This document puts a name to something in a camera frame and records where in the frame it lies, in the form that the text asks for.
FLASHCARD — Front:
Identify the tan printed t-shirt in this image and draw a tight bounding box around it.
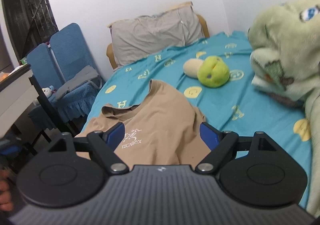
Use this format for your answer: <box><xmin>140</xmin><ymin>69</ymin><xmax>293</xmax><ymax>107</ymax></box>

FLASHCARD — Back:
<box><xmin>79</xmin><ymin>79</ymin><xmax>210</xmax><ymax>168</ymax></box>

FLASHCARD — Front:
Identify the person's left hand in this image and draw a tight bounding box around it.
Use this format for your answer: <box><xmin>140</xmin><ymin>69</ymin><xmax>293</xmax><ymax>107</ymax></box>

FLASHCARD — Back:
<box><xmin>0</xmin><ymin>170</ymin><xmax>14</xmax><ymax>212</ymax></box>

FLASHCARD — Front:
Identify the grey cloth on chair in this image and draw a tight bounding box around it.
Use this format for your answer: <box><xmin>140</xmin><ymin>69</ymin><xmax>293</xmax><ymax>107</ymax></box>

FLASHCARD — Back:
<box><xmin>55</xmin><ymin>65</ymin><xmax>103</xmax><ymax>100</ymax></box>

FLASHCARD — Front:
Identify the teal patterned bed sheet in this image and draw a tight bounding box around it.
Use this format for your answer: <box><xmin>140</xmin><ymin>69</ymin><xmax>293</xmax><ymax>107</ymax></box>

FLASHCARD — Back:
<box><xmin>86</xmin><ymin>30</ymin><xmax>313</xmax><ymax>209</ymax></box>

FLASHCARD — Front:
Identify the green and beige plush toy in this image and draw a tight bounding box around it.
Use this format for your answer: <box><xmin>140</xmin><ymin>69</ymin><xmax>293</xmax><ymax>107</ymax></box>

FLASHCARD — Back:
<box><xmin>183</xmin><ymin>56</ymin><xmax>230</xmax><ymax>88</ymax></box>

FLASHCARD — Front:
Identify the small white plush doll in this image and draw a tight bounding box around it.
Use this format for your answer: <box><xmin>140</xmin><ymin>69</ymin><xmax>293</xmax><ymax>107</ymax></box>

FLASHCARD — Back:
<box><xmin>33</xmin><ymin>85</ymin><xmax>56</xmax><ymax>105</ymax></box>

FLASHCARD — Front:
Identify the blue fabric chair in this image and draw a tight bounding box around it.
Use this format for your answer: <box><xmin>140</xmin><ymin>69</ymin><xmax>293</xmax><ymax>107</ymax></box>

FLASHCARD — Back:
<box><xmin>27</xmin><ymin>23</ymin><xmax>104</xmax><ymax>123</ymax></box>

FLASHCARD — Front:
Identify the white desk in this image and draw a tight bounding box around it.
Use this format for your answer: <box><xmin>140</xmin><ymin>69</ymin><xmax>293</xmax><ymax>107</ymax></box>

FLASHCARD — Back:
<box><xmin>1</xmin><ymin>64</ymin><xmax>39</xmax><ymax>138</ymax></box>

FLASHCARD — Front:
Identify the grey pillow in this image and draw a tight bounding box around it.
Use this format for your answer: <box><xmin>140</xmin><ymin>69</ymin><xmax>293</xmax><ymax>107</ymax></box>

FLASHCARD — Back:
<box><xmin>108</xmin><ymin>1</ymin><xmax>204</xmax><ymax>68</ymax></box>

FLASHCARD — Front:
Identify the green fleece dinosaur blanket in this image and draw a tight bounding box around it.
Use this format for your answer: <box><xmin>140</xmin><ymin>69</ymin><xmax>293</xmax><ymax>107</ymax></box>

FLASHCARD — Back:
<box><xmin>247</xmin><ymin>0</ymin><xmax>319</xmax><ymax>217</ymax></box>

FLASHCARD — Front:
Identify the dark window with grille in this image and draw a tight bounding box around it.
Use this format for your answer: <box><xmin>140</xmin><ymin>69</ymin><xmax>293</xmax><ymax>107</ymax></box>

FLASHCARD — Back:
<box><xmin>1</xmin><ymin>0</ymin><xmax>58</xmax><ymax>60</ymax></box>

